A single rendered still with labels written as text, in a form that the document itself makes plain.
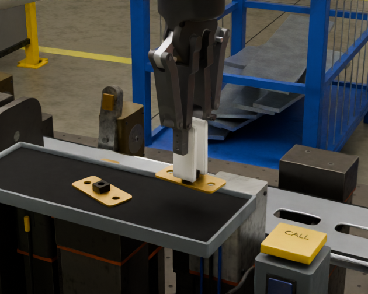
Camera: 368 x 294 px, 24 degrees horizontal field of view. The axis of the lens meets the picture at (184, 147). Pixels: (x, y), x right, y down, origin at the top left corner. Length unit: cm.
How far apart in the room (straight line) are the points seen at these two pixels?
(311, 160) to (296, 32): 262
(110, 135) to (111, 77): 347
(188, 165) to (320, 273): 20
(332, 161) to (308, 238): 52
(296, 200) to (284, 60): 232
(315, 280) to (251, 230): 25
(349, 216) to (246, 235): 25
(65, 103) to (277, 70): 152
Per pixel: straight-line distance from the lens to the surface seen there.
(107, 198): 106
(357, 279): 180
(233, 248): 118
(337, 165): 149
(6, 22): 512
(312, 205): 141
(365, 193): 215
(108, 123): 163
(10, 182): 113
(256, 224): 122
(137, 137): 168
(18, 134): 133
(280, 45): 390
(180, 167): 101
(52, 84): 501
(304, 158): 151
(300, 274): 96
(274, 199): 142
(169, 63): 92
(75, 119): 448
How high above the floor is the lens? 164
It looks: 24 degrees down
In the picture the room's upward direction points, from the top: straight up
